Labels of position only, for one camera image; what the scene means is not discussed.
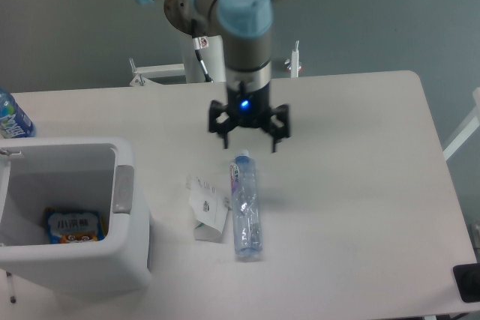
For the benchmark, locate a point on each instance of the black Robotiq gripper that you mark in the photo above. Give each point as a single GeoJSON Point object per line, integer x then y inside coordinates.
{"type": "Point", "coordinates": [250, 110]}

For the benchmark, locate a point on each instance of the white paper wrapper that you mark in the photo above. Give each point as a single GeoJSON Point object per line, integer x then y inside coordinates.
{"type": "Point", "coordinates": [210, 207]}

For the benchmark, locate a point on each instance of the clear plastic bottle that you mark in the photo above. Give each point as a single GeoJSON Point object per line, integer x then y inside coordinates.
{"type": "Point", "coordinates": [245, 202]}

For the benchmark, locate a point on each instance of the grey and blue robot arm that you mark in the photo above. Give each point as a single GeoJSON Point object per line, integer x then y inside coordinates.
{"type": "Point", "coordinates": [245, 29]}

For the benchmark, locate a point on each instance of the white plastic trash can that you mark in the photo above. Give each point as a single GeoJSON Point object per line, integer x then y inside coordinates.
{"type": "Point", "coordinates": [74, 173]}

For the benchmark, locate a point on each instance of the thin pen under trash can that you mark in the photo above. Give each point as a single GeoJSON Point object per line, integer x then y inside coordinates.
{"type": "Point", "coordinates": [10, 287]}

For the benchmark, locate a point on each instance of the blue snack packet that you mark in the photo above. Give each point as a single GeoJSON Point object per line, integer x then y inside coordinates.
{"type": "Point", "coordinates": [73, 226]}

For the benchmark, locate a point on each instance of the blue labelled water bottle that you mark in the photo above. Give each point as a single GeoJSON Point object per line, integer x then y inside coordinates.
{"type": "Point", "coordinates": [14, 121]}

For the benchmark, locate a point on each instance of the black device at table corner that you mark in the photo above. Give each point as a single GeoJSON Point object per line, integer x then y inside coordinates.
{"type": "Point", "coordinates": [467, 279]}

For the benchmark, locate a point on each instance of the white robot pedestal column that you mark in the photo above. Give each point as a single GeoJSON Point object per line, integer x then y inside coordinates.
{"type": "Point", "coordinates": [202, 54]}

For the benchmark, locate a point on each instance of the white pedestal foot right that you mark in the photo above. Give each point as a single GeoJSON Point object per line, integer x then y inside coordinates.
{"type": "Point", "coordinates": [293, 64]}

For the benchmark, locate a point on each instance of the white pedestal foot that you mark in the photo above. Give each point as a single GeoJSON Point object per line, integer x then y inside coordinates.
{"type": "Point", "coordinates": [143, 76]}
{"type": "Point", "coordinates": [293, 64]}

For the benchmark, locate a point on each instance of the white pedestal foot left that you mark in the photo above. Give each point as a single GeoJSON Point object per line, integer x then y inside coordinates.
{"type": "Point", "coordinates": [143, 76]}

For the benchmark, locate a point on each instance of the white frame leg right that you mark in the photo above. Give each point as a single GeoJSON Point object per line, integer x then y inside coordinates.
{"type": "Point", "coordinates": [463, 131]}

